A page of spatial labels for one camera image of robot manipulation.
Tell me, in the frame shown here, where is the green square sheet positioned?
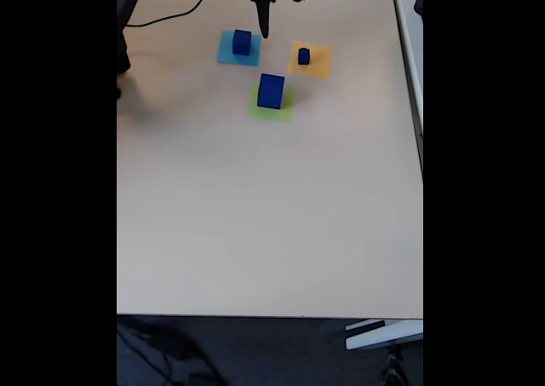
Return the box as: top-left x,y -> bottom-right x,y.
245,82 -> 295,124

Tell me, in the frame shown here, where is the small blue cube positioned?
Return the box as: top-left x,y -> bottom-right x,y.
232,29 -> 253,57

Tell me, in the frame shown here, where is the blue square sheet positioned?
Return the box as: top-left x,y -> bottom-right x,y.
216,30 -> 263,68

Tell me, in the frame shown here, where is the white neighbouring table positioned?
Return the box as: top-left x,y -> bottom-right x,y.
389,0 -> 424,174

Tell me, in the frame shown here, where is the orange square sheet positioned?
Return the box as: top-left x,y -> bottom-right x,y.
288,40 -> 334,80

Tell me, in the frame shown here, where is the thin camera cable loop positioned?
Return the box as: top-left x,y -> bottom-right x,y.
126,0 -> 226,28

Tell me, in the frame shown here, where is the white grey bar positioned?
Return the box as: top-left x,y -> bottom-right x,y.
344,319 -> 424,352

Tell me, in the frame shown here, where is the large blue cube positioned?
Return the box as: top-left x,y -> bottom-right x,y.
256,72 -> 286,111

